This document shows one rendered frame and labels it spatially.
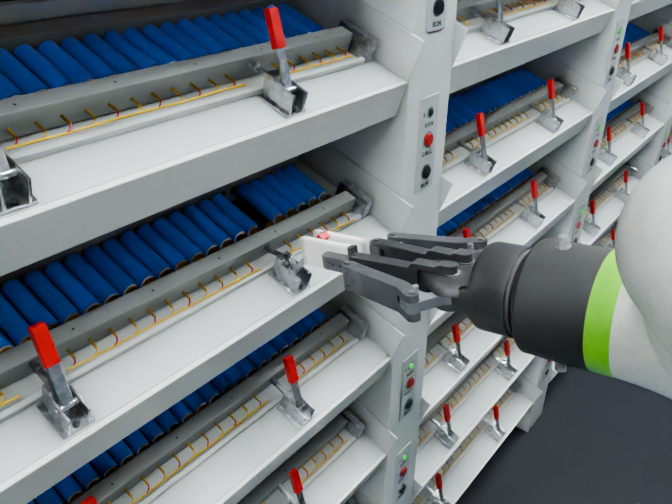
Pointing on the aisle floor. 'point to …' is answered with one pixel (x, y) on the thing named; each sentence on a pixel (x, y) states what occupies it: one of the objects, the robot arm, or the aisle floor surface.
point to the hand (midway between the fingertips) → (336, 252)
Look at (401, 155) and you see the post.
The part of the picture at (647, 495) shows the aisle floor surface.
